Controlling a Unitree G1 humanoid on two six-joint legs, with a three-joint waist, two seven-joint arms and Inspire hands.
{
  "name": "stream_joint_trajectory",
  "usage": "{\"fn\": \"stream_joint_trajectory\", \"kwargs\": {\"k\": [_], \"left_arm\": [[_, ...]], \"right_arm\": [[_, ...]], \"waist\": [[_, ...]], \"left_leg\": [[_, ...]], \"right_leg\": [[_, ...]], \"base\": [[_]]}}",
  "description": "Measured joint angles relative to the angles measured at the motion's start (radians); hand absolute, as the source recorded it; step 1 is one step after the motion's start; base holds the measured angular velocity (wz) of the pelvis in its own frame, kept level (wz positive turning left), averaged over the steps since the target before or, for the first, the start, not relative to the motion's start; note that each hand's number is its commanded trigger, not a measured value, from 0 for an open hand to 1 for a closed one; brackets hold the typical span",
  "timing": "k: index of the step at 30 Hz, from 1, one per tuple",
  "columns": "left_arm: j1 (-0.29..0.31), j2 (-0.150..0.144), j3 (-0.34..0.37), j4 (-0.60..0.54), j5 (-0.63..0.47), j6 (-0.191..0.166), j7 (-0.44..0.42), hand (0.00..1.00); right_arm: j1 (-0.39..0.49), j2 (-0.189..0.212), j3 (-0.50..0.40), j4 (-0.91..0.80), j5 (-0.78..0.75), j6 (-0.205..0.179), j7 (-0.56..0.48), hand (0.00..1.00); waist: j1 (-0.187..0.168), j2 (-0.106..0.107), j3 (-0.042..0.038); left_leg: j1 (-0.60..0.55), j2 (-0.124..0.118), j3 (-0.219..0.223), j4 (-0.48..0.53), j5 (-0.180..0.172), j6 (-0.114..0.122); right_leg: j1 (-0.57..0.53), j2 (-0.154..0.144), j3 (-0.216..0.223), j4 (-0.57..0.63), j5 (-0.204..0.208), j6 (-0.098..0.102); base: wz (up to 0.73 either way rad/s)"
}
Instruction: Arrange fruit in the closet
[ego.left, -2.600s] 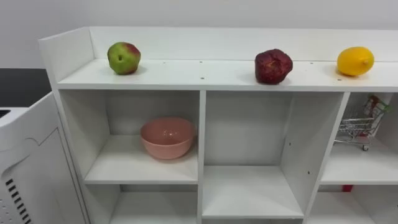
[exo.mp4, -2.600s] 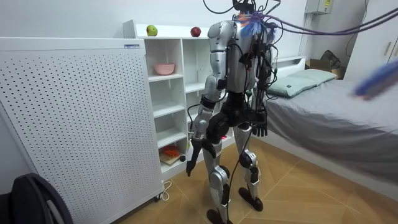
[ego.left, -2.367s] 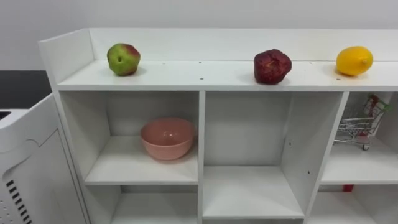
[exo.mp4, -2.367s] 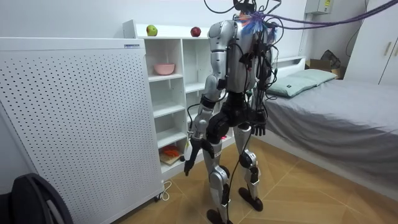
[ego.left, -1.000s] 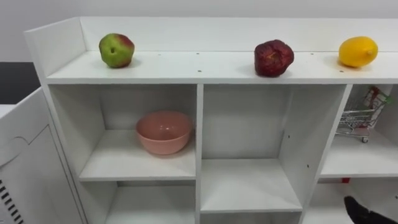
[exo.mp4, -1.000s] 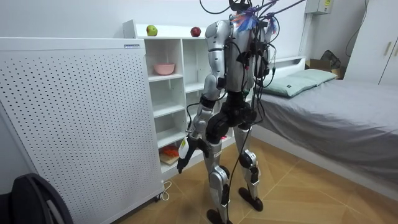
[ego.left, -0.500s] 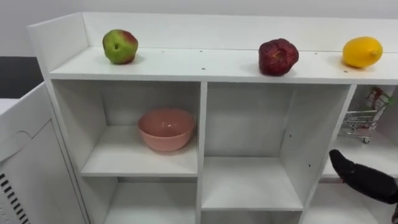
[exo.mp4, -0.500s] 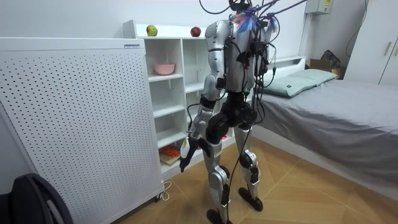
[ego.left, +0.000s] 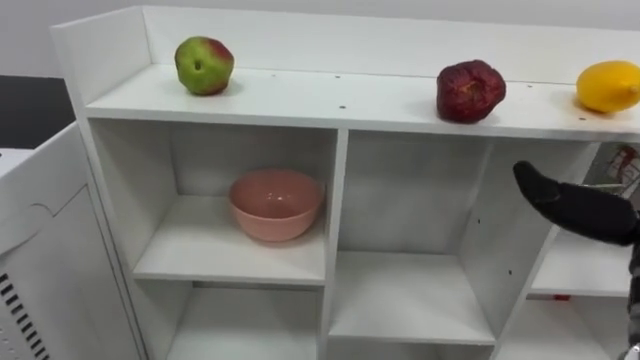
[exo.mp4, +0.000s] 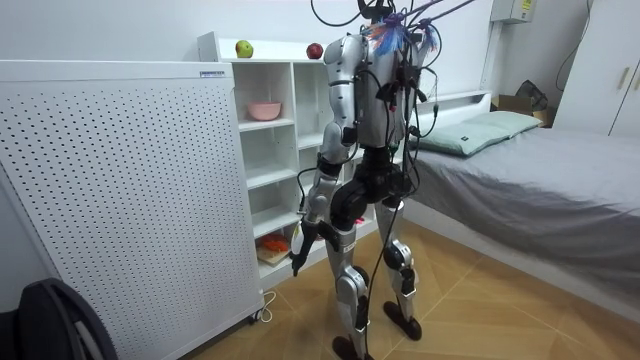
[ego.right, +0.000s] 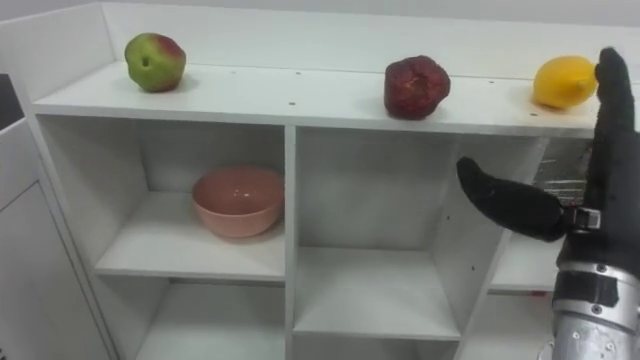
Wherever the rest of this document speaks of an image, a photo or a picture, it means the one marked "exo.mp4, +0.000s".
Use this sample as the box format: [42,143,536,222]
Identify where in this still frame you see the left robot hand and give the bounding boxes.
[289,218,321,278]

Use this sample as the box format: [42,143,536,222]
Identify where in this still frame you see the orange soft toy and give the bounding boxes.
[260,233,290,253]

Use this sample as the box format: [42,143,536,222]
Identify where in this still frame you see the wooden cutting board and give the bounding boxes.
[256,244,292,268]

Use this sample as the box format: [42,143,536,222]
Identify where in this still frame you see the robot legs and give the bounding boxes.
[327,174,424,360]

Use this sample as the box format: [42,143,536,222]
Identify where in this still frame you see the white shelf unit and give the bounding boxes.
[196,30,381,292]

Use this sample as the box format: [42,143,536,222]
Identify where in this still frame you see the pink bowl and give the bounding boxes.
[246,101,283,122]

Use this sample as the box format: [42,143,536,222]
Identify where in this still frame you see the robot body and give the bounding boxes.
[339,0,441,199]

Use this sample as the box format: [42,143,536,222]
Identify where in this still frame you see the white perforated panel cabinet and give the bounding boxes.
[0,59,266,360]

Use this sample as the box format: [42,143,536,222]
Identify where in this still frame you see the green pillow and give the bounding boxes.
[413,122,512,158]
[462,110,543,139]

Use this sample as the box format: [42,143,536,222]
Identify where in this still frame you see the grey bed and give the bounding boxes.
[399,89,640,324]

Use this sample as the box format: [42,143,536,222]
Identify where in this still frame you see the cardboard box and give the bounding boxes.
[491,93,556,129]

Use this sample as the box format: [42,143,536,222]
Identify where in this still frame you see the black chair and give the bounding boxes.
[0,277,119,360]

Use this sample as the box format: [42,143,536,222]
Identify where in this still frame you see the dark bag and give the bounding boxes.
[514,79,550,112]

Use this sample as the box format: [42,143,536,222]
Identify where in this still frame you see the white wardrobe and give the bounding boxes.
[551,0,640,140]

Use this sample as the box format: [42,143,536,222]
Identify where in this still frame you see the white floor cable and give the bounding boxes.
[255,290,278,324]

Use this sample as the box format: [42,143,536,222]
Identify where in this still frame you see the cable bundle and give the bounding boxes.
[309,0,479,57]

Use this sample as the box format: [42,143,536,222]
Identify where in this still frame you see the white wall box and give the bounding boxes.
[489,0,539,25]

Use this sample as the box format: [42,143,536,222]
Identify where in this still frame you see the black wall cable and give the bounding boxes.
[555,0,594,93]

